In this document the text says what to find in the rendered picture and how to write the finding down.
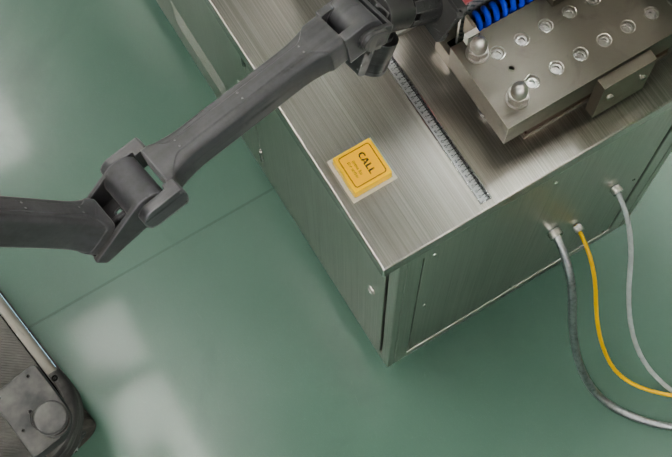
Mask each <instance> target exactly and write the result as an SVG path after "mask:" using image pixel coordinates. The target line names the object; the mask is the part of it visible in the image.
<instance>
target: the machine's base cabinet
mask: <svg viewBox="0 0 672 457"><path fill-rule="evenodd" d="M156 1H157V3H158V4H159V6H160V7H161V9H162V11H163V12H164V14H165V15H166V17H167V19H168V20H169V22H170V23H171V25H172V27H173V28H174V30H175V31H176V33H177V34H178V36H179V38H180V39H181V41H182V42H183V44H184V46H185V47H186V49H187V50H188V52H189V54H190V55H191V57H192V58H193V60H194V61H195V63H196V65H197V66H198V68H199V69H200V71H201V73H202V74H203V76H204V77H205V79H206V81H207V82H208V84H209V85H210V87H211V88H212V90H213V92H214V93H215V95H216V96H217V98H219V97H220V96H221V95H222V94H224V93H225V92H226V91H228V90H229V89H230V88H232V87H233V86H234V85H235V84H237V83H238V82H239V81H241V80H242V79H243V78H245V77H246V76H247V75H248V74H250V73H251V72H250V71H249V69H248V68H247V66H246V65H245V63H244V61H243V60H242V58H241V57H240V55H239V54H238V52H237V51H236V49H235V47H234V46H233V44H232V43H231V41H230V40H229V38H228V37H227V35H226V33H225V32H224V30H223V29H222V27H221V26H220V24H219V23H218V21H217V19H216V18H215V16H214V15H213V13H212V12H211V10H210V9H209V7H208V5H207V4H206V2H205V1H204V0H156ZM242 138H243V139H244V141H245V143H246V144H247V146H248V147H249V149H250V150H251V152H252V154H253V155H254V157H255V158H256V160H257V162H258V163H259V165H260V166H261V168H262V170H263V171H264V173H265V174H266V176H267V177H268V179H269V181H270V182H271V184H272V185H273V187H274V189H275V190H276V192H277V193H278V195H279V197H280V198H281V200H282V201H283V203H284V204H285V206H286V208H287V209H288V211H289V212H290V214H291V216H292V217H293V219H294V220H295V222H296V224H297V225H298V227H299V228H300V230H301V231H302V233H303V235H304V236H305V238H306V239H307V241H308V243H309V244H310V246H311V247H312V249H313V251H314V252H315V254H316V255H317V257H318V259H319V260H320V262H321V263H322V265H323V266H324V268H325V270H326V271H327V273H328V274H329V276H330V278H331V279H332V281H333V282H334V284H335V286H336V287H337V289H338V290H339V292H340V293H341V295H342V297H343V298H344V300H345V301H346V303H347V305H348V306H349V308H350V309H351V311H352V313H353V314H354V316H355V317H356V319H357V320H358V322H359V324H360V325H361V327H362V328H363V330H364V332H365V333H366V335H367V336H368V338H369V340H370V341H371V343H372V344H373V346H374V347H375V349H376V351H377V352H378V354H379V355H380V357H381V359H382V360H383V362H384V363H385V365H386V366H387V367H389V366H391V365H393V363H395V362H397V361H398V360H400V359H402V358H403V357H405V356H407V355H408V354H410V353H412V352H413V351H415V350H417V349H418V348H420V347H422V346H423V345H425V344H427V343H428V342H430V341H432V340H433V339H435V338H436V337H438V336H440V335H441V334H443V333H445V332H446V331H448V330H450V329H451V328H453V327H455V326H456V325H458V324H460V323H461V322H463V321H465V320H466V319H468V318H470V317H471V316H473V315H474V314H476V313H478V312H479V311H481V310H483V309H484V308H486V307H488V306H489V305H491V304H493V303H494V302H496V301H498V300H499V299H501V298H503V297H504V296H506V295H507V294H509V293H511V292H512V291H514V290H516V289H517V288H519V287H521V286H522V285H524V284H526V283H527V282H529V281H531V280H532V279H534V278H536V277H537V276H539V275H541V274H542V273H544V272H545V271H547V270H549V269H550V268H552V267H554V266H555V265H557V264H559V263H560V262H562V259H561V256H560V253H559V251H558V248H557V246H556V244H555V242H554V241H551V240H550V239H549V237H548V236H547V235H548V233H549V231H551V230H553V229H554V228H557V227H560V228H561V229H562V231H563V234H562V235H561V237H562V239H563V241H564V243H565V246H566V248H567V250H568V253H569V256H572V255H574V254H575V253H577V252H578V251H580V250H582V249H583V248H584V245H583V243H582V241H581V239H580V236H579V234H575V233H574V231H573V230H572V228H573V227H574V225H576V224H579V223H581V224H582V226H583V227H584V230H583V231H582V233H583V235H584V237H585V239H586V241H587V243H588V245H590V244H592V243H593V242H595V241H597V240H598V239H600V238H602V237H603V236H605V235H607V234H608V233H610V232H612V231H613V230H615V229H616V228H618V227H620V226H622V225H624V224H625V220H624V216H623V213H622V209H621V207H620V204H619V202H618V199H617V197H616V196H615V197H614V196H613V195H612V194H611V192H610V189H611V188H612V187H613V186H614V185H618V184H620V185H621V187H622V188H623V189H624V190H623V192H621V194H622V196H623V199H624V201H625V204H626V206H627V209H628V213H629V216H630V215H631V213H632V212H633V210H634V208H635V207H636V205H637V204H638V202H639V201H640V199H641V198H642V196H643V195H644V193H645V191H646V190H647V188H648V187H649V185H650V184H651V182H652V181H653V179H654V177H655V176H656V174H657V173H658V171H659V170H660V168H661V167H662V165H663V163H664V162H665V160H666V159H667V157H668V156H669V154H670V153H671V151H672V107H671V108H669V109H667V110H665V111H664V112H662V113H660V114H659V115H657V116H655V117H654V118H652V119H650V120H649V121H647V122H645V123H644V124H642V125H640V126H638V127H637V128H635V129H633V130H632V131H630V132H628V133H627V134H625V135H623V136H622V137H620V138H618V139H616V140H615V141H613V142H611V143H610V144H608V145H606V146H605V147H603V148H601V149H600V150H598V151H596V152H595V153H593V154H591V155H589V156H588V157H586V158H584V159H583V160H581V161H579V162H578V163H576V164H574V165H573V166H571V167H569V168H567V169H566V170H564V171H562V172H561V173H559V174H557V175H556V176H554V177H552V178H551V179H549V180H547V181H545V182H544V183H542V184H540V185H539V186H537V187H535V188H534V189H532V190H530V191H529V192H527V193H525V194H524V195H522V196H520V197H518V198H517V199H515V200H513V201H512V202H510V203H508V204H507V205H505V206H503V207H502V208H500V209H498V210H496V211H495V212H493V213H491V214H490V215H488V216H486V217H485V218H483V219H481V220H480V221H478V222H476V223H475V224H473V225H471V226H469V227H468V228H466V229H464V230H463V231H461V232H459V233H458V234H456V235H454V236H453V237H451V238H449V239H447V240H446V241H444V242H442V243H441V244H439V245H437V246H436V247H434V248H432V249H431V250H429V251H427V252H425V253H424V254H422V255H420V256H419V257H417V258H415V259H414V260H412V261H410V262H409V263H407V264H405V265H404V266H402V267H400V268H398V269H397V270H395V271H393V272H392V273H390V274H388V275H387V276H385V277H382V276H381V274H380V273H379V271H378V269H377V268H376V266H375V265H374V263H373V262H372V260H371V259H370V257H369V256H368V254H367V252H366V251H365V249H364V248H363V246H362V245H361V243H360V242H359V240H358V238H357V237H356V235H355V234H354V232H353V231H352V229H351V228H350V226H349V224H348V223H347V221H346V220H345V218H344V217H343V215H342V214H341V212H340V210H339V209H338V207H337V206H336V204H335V203H334V201H333V200H332V198H331V197H330V195H329V193H328V192H327V190H326V189H325V187H324V186H323V184H322V183H321V181H320V179H319V178H318V176H317V175H316V173H315V172H314V170H313V169H312V167H311V165H310V164H309V162H308V161H307V159H306V158H305V156H304V155H303V153H302V151H301V150H300V148H299V147H298V145H297V144H296V142H295V141H294V139H293V137H292V136H291V134H290V133H289V131H288V130H287V128H286V127H285V125H284V124H283V122H282V120H281V119H280V117H279V116H278V114H277V113H276V111H275V110H274V111H273V112H271V113H270V114H269V115H268V116H266V117H265V118H264V119H262V120H261V121H260V122H259V123H257V124H256V125H255V126H253V127H252V128H251V129H250V130H248V131H247V132H246V133H244V134H243V135H242Z"/></svg>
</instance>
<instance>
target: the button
mask: <svg viewBox="0 0 672 457"><path fill-rule="evenodd" d="M333 165H334V167H335V168H336V170H337V171H338V173H339V174H340V176H341V177H342V179H343V181H344V182H345V184H346V185H347V187H348V188H349V190H350V191H351V193H352V194H353V196H354V197H358V196H360V195H361V194H363V193H365V192H367V191H368V190H370V189H372V188H374V187H375V186H377V185H379V184H380V183H382V182H384V181H386V180H387V179H389V178H391V177H392V171H391V169H390V168H389V166H388V165H387V163H386V162H385V160H384V159H383V157H382V156H381V154H380V153H379V151H378V150H377V148H376V147H375V145H374V144H373V142H372V141H371V139H370V138H368V139H366V140H364V141H363V142H361V143H359V144H357V145H356V146H354V147H352V148H350V149H349V150H347V151H345V152H343V153H342V154H340V155H338V156H336V157H334V158H333Z"/></svg>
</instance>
